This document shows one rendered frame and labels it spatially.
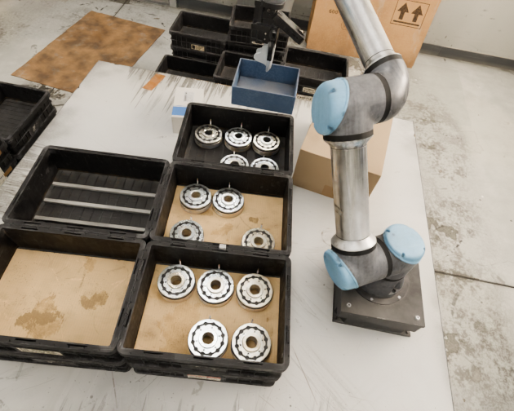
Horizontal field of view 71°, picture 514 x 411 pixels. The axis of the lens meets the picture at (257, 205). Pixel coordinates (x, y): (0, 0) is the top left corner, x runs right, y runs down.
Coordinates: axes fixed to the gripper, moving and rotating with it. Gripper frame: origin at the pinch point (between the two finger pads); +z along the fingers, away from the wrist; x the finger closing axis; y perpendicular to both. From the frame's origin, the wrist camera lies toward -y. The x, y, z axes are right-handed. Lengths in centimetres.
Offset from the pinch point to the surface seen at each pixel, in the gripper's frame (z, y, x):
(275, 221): 34, -13, 36
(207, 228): 35, 8, 44
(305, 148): 23.2, -18.1, 7.4
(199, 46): 54, 61, -126
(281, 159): 30.5, -10.7, 7.6
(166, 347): 40, 8, 81
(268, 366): 31, -18, 84
